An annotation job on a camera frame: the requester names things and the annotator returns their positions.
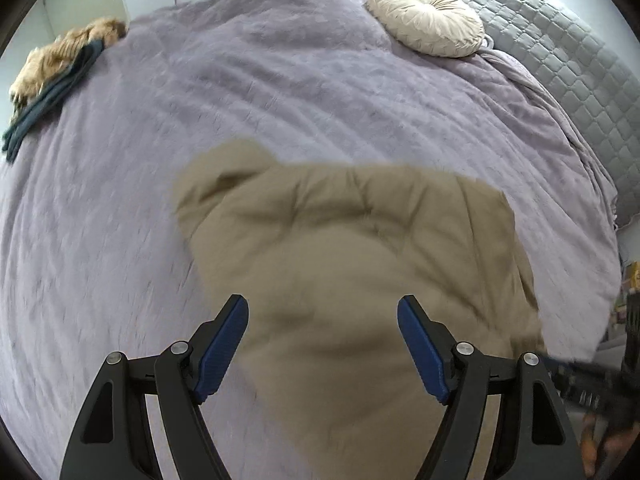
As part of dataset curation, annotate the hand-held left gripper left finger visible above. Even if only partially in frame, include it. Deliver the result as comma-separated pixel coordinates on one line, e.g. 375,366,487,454
59,294,250,480

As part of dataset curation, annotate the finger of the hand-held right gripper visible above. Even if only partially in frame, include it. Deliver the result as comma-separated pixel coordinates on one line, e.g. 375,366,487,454
542,355,616,388

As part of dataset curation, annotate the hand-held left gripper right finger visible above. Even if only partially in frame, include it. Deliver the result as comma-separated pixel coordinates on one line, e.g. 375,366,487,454
397,295,586,480

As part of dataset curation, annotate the beige puffer jacket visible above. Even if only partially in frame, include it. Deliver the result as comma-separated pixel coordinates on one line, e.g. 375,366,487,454
172,139,548,480

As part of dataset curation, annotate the person's right hand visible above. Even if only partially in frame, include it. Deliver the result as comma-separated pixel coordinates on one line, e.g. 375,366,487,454
581,407,633,480

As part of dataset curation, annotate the purple bed blanket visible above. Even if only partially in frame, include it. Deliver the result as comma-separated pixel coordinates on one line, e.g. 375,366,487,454
0,0,626,480

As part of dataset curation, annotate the dark teal garment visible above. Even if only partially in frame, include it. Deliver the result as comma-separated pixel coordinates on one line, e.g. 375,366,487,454
2,40,106,163

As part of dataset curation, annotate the round cream pillow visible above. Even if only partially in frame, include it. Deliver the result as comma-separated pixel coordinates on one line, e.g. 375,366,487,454
365,0,486,58

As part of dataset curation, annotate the tan striped garment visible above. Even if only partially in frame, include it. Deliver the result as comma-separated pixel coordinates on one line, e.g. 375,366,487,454
10,17,128,111

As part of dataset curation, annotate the white door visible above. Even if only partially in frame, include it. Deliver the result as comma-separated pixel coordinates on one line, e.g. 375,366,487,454
42,0,132,56

